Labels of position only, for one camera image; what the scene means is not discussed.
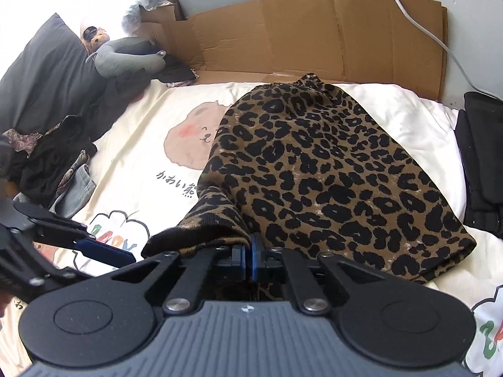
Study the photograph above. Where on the brown plush toy with sunglasses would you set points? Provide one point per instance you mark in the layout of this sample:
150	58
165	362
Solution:
94	35

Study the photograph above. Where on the dark grey pillow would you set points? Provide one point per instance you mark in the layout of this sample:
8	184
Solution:
47	70

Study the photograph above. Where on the cream printed blanket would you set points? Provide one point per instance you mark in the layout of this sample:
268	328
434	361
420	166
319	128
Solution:
157	125

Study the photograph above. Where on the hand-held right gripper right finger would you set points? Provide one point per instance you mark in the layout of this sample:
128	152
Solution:
255	259

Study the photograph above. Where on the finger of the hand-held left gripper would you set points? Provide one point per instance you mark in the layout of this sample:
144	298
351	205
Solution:
106	253
47	275

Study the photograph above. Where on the grey denim garment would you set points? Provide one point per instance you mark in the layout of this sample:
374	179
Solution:
78	188

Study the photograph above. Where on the dark grey cloth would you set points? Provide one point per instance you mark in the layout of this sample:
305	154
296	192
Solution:
118	98

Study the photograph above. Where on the paisley patterned cloth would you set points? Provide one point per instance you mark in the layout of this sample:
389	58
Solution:
19	141

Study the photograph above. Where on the black folded clothing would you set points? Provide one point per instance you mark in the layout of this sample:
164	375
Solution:
483	157

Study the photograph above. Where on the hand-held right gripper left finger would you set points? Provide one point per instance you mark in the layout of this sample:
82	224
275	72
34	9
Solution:
239	259

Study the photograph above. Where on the black crumpled garment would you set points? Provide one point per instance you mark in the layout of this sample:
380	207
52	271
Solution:
47	165

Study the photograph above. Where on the leopard print skirt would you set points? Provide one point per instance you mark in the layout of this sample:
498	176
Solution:
334	172

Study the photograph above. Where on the folded cardboard sheet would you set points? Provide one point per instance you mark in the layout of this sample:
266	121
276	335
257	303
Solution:
275	35

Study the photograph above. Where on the grey neck pillow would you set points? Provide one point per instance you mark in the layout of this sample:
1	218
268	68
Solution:
118	57

